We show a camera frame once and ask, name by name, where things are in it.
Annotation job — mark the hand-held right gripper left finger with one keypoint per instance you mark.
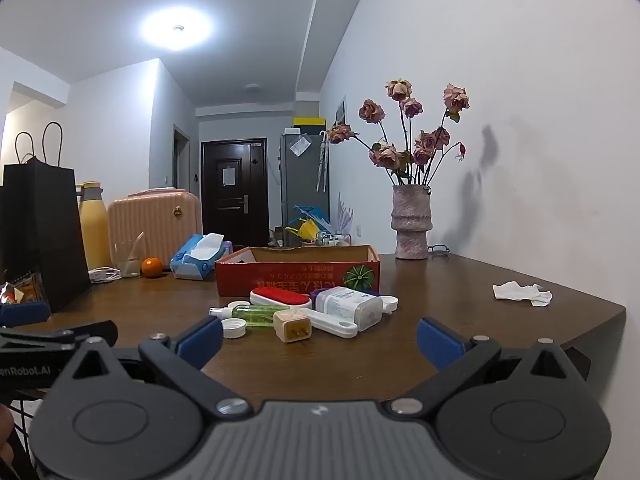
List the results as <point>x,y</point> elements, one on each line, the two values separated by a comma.
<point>199,342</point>

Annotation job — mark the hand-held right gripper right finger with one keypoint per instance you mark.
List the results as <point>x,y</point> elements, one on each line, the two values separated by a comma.
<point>440,344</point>

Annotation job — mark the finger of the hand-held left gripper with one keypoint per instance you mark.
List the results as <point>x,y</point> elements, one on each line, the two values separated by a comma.
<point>95,332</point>
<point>22,312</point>

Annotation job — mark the white ribbed bottle cap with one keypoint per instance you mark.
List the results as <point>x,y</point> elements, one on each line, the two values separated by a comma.
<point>234,329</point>

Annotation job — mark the green spray bottle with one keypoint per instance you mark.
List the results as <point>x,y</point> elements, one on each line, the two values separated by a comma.
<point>255,315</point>

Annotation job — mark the red and white container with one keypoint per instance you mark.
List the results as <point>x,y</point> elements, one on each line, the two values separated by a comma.
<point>280,294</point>

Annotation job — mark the beige plug adapter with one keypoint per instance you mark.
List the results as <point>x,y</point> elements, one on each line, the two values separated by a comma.
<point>294,326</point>

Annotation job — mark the red cardboard box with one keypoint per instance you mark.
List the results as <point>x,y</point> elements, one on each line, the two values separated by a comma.
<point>300,272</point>

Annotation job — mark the purple notched bottle cap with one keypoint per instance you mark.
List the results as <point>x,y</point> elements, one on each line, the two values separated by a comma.
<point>317,294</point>

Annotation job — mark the colourful snack packet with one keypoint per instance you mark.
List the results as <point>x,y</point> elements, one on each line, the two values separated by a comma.
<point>20,290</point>

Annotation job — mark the clear glass cup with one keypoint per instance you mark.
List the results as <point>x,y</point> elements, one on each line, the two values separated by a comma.
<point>129,262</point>

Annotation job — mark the blue tissue pack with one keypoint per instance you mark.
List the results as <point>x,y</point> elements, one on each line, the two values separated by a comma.
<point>197,257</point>

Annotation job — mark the orange fruit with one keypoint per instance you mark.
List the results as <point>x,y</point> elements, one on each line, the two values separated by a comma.
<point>152,267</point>

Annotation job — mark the black paper bag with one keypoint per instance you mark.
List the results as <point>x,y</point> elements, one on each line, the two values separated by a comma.
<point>40,220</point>

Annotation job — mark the crumpled white tissue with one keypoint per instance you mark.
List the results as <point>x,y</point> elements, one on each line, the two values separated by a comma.
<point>520,294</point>

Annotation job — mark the black eyeglasses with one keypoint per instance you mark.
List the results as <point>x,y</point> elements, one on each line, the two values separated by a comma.
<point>439,249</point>

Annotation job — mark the white labelled plastic bottle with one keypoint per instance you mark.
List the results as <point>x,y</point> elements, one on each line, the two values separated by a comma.
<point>350,307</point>

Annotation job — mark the yellow thermos bottle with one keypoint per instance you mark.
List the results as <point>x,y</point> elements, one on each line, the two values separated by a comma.
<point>94,230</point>

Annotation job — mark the pink hard suitcase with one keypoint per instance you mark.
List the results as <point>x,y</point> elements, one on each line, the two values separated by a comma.
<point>155,225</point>

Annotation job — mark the pink textured vase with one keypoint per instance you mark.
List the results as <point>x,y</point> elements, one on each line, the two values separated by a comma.
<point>411,222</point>

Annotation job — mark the dark brown entrance door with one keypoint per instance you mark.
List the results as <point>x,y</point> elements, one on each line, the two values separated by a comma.
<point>235,195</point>

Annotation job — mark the blue and yellow plastic toy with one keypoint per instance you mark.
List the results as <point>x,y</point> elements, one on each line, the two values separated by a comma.
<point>307,225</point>

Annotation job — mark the purple dried flower bunch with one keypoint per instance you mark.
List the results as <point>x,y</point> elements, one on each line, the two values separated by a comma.
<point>345,215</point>

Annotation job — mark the grey refrigerator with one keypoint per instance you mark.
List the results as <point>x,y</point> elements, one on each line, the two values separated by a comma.
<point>300,185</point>

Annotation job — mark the dried pink roses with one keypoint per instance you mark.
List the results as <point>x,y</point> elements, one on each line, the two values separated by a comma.
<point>400,152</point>

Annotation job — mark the paper note on refrigerator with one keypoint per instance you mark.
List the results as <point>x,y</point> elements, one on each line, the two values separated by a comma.
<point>300,145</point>

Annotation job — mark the yellow box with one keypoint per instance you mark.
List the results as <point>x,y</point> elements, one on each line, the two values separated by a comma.
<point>308,121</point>

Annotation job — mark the small ceiling lamp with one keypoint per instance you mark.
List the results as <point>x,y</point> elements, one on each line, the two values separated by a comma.
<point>253,88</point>

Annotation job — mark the round ceiling light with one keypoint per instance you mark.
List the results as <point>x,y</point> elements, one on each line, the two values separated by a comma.
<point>176,28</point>

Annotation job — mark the wall picture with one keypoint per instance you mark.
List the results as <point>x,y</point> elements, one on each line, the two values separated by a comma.
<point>340,112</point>

